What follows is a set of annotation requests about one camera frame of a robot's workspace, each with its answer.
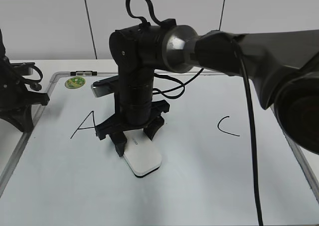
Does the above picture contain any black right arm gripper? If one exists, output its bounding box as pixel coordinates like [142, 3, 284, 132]
[95, 92, 170, 157]

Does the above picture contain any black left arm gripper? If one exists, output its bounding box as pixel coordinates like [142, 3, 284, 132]
[0, 56, 49, 132]

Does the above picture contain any white rectangular whiteboard eraser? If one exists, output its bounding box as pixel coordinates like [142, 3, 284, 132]
[123, 132, 162, 178]

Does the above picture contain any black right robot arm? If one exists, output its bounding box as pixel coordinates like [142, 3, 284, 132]
[95, 19, 319, 155]

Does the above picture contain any green round magnet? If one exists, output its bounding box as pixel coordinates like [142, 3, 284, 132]
[65, 77, 86, 90]

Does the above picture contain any aluminium framed whiteboard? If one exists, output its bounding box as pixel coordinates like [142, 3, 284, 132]
[0, 69, 319, 226]

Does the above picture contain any black silver marker clip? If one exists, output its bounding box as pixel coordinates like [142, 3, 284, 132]
[70, 71, 98, 76]

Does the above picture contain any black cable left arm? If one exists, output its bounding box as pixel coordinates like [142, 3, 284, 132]
[19, 66, 43, 91]

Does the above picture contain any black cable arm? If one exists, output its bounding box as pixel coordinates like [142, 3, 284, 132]
[126, 0, 264, 226]
[19, 66, 43, 91]

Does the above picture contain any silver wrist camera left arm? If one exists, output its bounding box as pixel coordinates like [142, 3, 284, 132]
[11, 62, 35, 76]

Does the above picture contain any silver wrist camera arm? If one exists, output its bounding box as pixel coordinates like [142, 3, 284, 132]
[11, 62, 35, 76]
[91, 75, 119, 98]

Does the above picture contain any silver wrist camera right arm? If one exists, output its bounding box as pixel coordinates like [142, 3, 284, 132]
[91, 75, 119, 98]

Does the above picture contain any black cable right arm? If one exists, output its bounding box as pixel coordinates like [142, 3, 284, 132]
[126, 0, 264, 226]

